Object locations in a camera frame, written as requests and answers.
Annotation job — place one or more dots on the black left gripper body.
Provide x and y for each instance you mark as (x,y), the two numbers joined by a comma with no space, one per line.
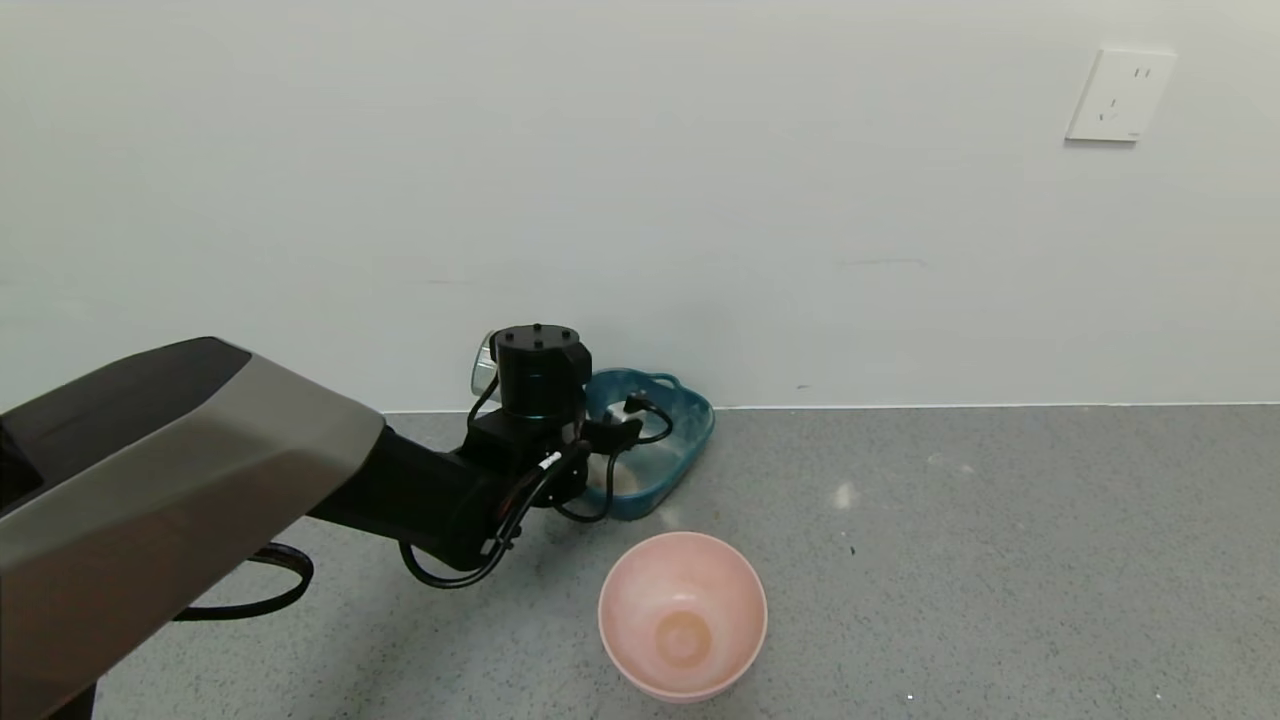
(610,437)

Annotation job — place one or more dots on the clear ribbed plastic cup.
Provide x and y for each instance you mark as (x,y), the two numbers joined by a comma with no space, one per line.
(484,372)

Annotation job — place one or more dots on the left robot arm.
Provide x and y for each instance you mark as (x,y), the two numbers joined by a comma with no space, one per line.
(180,470)

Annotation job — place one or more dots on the white powder pile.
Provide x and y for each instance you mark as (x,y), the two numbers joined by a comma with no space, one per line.
(632,482)

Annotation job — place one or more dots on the pink round bowl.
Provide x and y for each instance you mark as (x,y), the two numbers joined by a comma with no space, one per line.
(683,615)

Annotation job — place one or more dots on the dark teal square basin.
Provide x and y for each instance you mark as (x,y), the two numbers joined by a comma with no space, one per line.
(690,420)

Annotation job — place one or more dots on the white wall socket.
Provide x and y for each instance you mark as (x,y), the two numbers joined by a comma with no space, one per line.
(1120,97)

